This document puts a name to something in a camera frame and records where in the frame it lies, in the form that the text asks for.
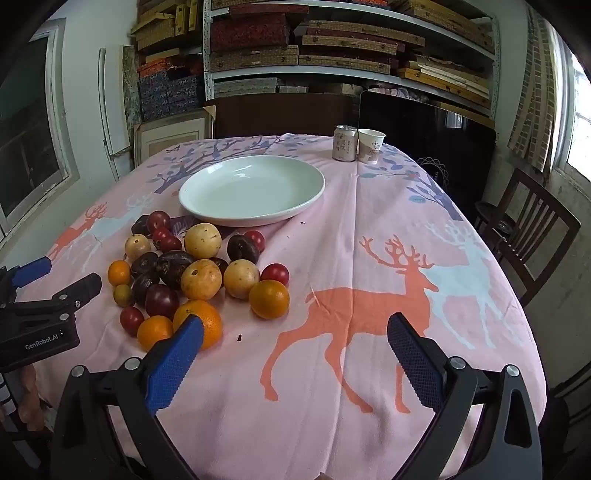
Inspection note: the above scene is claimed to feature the small yellow-green tomato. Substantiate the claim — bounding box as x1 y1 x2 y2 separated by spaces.
113 284 135 308

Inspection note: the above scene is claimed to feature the small orange tomato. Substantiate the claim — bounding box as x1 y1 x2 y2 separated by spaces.
107 260 131 287

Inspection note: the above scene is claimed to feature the large textured orange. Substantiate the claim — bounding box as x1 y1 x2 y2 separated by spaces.
172 300 223 350

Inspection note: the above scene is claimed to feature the dark red plum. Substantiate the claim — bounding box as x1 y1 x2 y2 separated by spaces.
145 284 179 320

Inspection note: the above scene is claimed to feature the small pale yellow fruit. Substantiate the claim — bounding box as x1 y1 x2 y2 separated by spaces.
124 234 151 262

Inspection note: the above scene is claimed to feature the orange-yellow passion fruit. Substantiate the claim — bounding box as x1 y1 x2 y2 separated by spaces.
180 259 222 301

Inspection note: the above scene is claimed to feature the pale yellow round fruit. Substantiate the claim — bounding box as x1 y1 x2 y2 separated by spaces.
223 259 259 300
184 223 221 259

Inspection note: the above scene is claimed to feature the smooth orange tomato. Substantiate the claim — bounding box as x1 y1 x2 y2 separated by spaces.
249 280 290 320

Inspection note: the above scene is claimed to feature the red cherry tomato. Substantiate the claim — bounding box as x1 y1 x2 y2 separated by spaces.
260 263 290 286
245 230 266 253
119 306 144 337
158 235 182 253

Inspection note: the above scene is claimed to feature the person's left hand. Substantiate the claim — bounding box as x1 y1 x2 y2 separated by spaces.
8 365 45 432

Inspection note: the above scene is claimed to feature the pink deer tablecloth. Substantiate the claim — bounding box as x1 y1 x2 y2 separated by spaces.
22 134 547 479

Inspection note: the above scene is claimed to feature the dark wooden chair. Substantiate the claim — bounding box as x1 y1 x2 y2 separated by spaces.
475 168 581 306

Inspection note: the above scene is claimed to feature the framed picture leaning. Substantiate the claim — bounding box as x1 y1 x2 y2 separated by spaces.
133 106 216 167

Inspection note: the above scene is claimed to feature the white oval plate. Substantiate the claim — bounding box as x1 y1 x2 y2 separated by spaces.
178 155 325 227

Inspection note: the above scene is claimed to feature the white paper cup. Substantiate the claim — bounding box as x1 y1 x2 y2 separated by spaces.
356 128 386 164

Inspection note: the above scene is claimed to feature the pink drink can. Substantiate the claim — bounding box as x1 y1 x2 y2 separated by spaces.
332 125 358 162

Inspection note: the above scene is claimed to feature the metal storage shelf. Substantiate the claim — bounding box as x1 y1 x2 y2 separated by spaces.
202 1 499 118

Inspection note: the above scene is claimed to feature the window with grey frame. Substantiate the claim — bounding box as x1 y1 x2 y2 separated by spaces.
1 19 79 238

